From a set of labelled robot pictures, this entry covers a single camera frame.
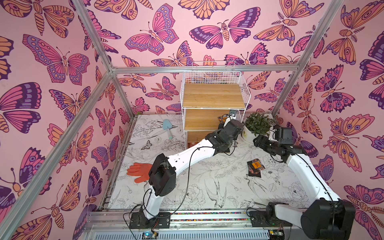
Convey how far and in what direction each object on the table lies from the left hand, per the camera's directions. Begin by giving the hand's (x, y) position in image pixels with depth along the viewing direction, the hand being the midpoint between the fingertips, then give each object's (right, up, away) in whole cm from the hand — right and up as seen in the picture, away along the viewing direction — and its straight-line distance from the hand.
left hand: (233, 125), depth 80 cm
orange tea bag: (+18, -24, +12) cm, 32 cm away
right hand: (+14, -9, +3) cm, 17 cm away
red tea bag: (+14, -28, +9) cm, 33 cm away
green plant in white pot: (+16, 0, +8) cm, 17 cm away
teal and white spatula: (-42, 0, +32) cm, 53 cm away
